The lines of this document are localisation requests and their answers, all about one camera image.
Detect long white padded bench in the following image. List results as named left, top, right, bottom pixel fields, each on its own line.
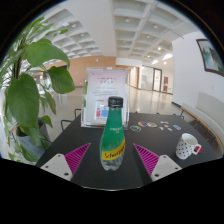
left=179, top=91, right=224, bottom=155

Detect glass double door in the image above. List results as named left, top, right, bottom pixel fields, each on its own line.
left=138, top=65, right=163, bottom=93

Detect recessed ceiling lights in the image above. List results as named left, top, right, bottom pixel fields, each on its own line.
left=63, top=16, right=174, bottom=66

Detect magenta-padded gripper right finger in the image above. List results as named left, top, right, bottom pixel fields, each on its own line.
left=132, top=142, right=184, bottom=183

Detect large green leafy plant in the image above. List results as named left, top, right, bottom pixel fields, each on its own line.
left=0, top=16, right=76, bottom=164

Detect dark-framed landscape painting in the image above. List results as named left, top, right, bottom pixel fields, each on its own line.
left=195, top=38, right=224, bottom=78

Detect clear acrylic sign stand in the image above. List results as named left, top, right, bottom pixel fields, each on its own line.
left=80, top=67, right=131, bottom=130

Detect grey plant pot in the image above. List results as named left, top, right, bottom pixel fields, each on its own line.
left=16, top=119, right=52, bottom=160

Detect green plastic drink bottle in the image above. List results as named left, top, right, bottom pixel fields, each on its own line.
left=99, top=96, right=127, bottom=172

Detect dark round badge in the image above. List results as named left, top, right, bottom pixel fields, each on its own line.
left=129, top=125, right=142, bottom=133

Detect white black-dotted mug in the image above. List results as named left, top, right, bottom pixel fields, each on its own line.
left=175, top=132, right=203, bottom=160

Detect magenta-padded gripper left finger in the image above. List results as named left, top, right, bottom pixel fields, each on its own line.
left=39, top=142, right=93, bottom=183

